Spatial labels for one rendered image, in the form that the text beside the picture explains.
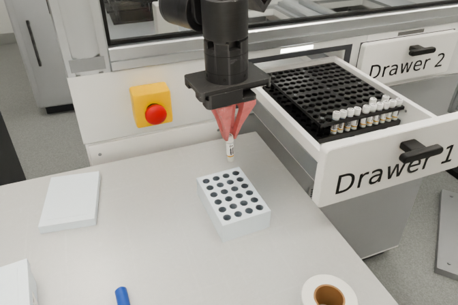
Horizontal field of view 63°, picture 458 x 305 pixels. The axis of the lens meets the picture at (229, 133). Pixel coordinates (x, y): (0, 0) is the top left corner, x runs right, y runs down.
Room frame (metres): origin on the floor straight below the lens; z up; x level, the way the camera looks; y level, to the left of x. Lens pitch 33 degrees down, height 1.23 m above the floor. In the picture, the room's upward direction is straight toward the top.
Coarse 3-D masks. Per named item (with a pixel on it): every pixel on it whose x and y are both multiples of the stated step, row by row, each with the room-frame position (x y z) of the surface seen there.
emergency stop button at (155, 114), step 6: (150, 108) 0.60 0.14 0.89; (156, 108) 0.60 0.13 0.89; (162, 108) 0.61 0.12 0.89; (144, 114) 0.60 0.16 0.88; (150, 114) 0.60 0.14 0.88; (156, 114) 0.60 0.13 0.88; (162, 114) 0.61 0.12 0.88; (150, 120) 0.60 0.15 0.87; (156, 120) 0.60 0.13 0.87; (162, 120) 0.61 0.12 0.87
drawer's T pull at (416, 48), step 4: (412, 48) 0.87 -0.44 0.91; (416, 48) 0.86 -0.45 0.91; (420, 48) 0.86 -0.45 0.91; (424, 48) 0.86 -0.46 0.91; (428, 48) 0.86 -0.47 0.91; (432, 48) 0.86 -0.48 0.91; (412, 52) 0.84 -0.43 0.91; (416, 52) 0.84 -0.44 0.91; (420, 52) 0.85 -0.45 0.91; (424, 52) 0.85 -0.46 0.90; (428, 52) 0.86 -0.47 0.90; (432, 52) 0.86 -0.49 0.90; (412, 56) 0.84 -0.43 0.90
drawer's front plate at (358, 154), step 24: (432, 120) 0.50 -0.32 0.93; (456, 120) 0.51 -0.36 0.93; (336, 144) 0.43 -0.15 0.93; (360, 144) 0.44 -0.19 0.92; (384, 144) 0.46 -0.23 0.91; (432, 144) 0.49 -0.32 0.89; (456, 144) 0.51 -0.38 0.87; (336, 168) 0.43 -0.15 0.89; (360, 168) 0.44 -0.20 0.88; (384, 168) 0.46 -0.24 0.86; (432, 168) 0.50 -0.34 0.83; (360, 192) 0.45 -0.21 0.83
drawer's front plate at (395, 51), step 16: (448, 32) 0.93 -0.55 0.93; (368, 48) 0.84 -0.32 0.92; (384, 48) 0.85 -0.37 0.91; (400, 48) 0.87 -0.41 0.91; (448, 48) 0.93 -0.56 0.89; (368, 64) 0.84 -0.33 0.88; (384, 64) 0.86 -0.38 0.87; (400, 64) 0.88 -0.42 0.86; (416, 64) 0.90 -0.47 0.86; (432, 64) 0.91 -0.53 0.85; (448, 64) 0.94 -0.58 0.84; (384, 80) 0.86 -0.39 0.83
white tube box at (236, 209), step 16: (208, 176) 0.52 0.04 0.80; (224, 176) 0.53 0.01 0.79; (240, 176) 0.52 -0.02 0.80; (208, 192) 0.48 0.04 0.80; (224, 192) 0.49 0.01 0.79; (240, 192) 0.48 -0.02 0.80; (256, 192) 0.48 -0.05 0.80; (208, 208) 0.46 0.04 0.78; (224, 208) 0.45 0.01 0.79; (240, 208) 0.44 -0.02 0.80; (256, 208) 0.45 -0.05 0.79; (224, 224) 0.41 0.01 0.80; (240, 224) 0.42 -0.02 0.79; (256, 224) 0.43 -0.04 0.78; (224, 240) 0.41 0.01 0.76
